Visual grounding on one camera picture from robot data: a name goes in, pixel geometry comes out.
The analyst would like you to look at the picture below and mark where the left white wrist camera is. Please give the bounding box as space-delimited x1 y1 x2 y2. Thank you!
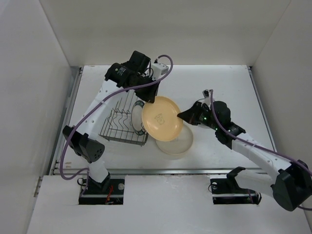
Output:
151 63 169 80

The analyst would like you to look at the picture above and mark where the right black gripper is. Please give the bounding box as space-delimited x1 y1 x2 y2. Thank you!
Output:
178 100 220 131

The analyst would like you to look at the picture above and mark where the aluminium table rail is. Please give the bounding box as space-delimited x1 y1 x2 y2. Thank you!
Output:
63 65 275 175

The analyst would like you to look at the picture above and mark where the cream white plate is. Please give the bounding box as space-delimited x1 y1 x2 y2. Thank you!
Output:
156 125 194 156

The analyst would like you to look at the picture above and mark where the plate with teal lettered band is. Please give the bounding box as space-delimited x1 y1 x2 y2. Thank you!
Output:
131 100 146 136

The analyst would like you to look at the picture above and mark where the grey wire dish rack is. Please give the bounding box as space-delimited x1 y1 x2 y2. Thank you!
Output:
99 90 148 146

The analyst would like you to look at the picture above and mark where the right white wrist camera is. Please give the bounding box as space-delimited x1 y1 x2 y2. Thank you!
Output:
202 89 211 106

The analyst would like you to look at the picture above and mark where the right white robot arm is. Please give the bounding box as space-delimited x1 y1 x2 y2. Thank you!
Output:
177 101 312 212

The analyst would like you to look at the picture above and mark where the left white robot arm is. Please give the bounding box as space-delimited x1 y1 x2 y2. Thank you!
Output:
60 51 171 194

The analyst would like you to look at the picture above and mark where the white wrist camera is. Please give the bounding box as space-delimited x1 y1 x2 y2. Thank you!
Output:
151 63 169 80
202 89 211 106

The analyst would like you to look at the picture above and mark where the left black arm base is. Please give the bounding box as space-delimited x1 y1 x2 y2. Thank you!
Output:
77 174 125 205

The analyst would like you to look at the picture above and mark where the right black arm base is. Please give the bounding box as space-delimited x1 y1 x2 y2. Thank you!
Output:
208 167 262 205

